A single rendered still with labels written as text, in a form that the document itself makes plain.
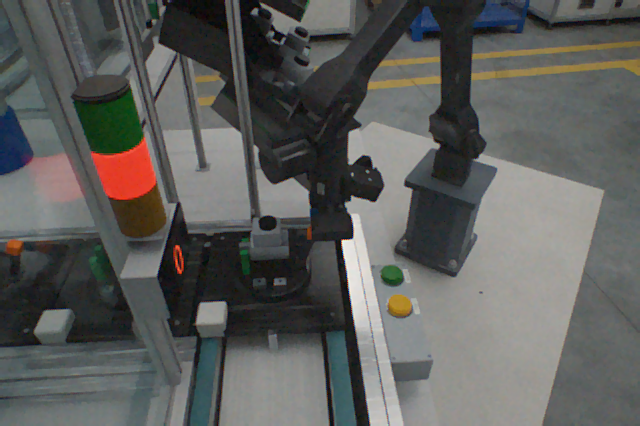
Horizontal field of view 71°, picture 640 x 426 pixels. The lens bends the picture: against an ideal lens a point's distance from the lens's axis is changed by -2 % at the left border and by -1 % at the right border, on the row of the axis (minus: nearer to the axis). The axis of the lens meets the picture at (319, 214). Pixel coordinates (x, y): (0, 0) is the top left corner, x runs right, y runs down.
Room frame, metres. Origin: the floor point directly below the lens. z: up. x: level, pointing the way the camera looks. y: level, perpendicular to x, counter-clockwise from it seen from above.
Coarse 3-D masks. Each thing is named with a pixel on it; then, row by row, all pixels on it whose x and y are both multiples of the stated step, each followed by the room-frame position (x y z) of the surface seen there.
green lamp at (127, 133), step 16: (128, 96) 0.36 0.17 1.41; (80, 112) 0.35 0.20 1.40; (96, 112) 0.34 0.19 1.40; (112, 112) 0.35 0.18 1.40; (128, 112) 0.36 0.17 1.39; (96, 128) 0.34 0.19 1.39; (112, 128) 0.35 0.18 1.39; (128, 128) 0.35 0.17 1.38; (96, 144) 0.34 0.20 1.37; (112, 144) 0.34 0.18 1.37; (128, 144) 0.35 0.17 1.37
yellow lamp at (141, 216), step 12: (156, 180) 0.38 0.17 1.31; (156, 192) 0.37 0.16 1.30; (120, 204) 0.34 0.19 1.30; (132, 204) 0.34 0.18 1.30; (144, 204) 0.35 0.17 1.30; (156, 204) 0.36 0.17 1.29; (120, 216) 0.34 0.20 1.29; (132, 216) 0.34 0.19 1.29; (144, 216) 0.35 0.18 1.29; (156, 216) 0.36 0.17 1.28; (120, 228) 0.35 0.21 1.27; (132, 228) 0.34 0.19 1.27; (144, 228) 0.35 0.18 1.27; (156, 228) 0.35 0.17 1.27
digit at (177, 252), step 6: (174, 234) 0.38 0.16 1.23; (174, 240) 0.37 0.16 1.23; (180, 240) 0.39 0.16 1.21; (174, 246) 0.37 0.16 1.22; (180, 246) 0.39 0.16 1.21; (174, 252) 0.36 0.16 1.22; (180, 252) 0.38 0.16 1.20; (174, 258) 0.36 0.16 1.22; (180, 258) 0.38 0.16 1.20; (174, 264) 0.35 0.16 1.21; (180, 264) 0.37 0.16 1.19; (174, 270) 0.35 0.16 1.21; (180, 270) 0.37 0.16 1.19; (180, 276) 0.36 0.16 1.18; (180, 282) 0.35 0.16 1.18; (180, 288) 0.35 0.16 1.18
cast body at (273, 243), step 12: (264, 216) 0.58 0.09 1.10; (252, 228) 0.56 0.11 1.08; (264, 228) 0.55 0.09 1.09; (276, 228) 0.56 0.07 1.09; (252, 240) 0.54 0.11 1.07; (264, 240) 0.54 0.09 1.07; (276, 240) 0.54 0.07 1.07; (288, 240) 0.56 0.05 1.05; (240, 252) 0.56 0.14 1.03; (252, 252) 0.54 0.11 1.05; (264, 252) 0.54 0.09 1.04; (276, 252) 0.54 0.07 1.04; (288, 252) 0.55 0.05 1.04
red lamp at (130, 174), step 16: (144, 144) 0.37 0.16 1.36; (96, 160) 0.35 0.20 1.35; (112, 160) 0.34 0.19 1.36; (128, 160) 0.35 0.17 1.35; (144, 160) 0.36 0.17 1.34; (112, 176) 0.34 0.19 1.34; (128, 176) 0.35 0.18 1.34; (144, 176) 0.36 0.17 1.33; (112, 192) 0.34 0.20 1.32; (128, 192) 0.34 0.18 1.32; (144, 192) 0.35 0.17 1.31
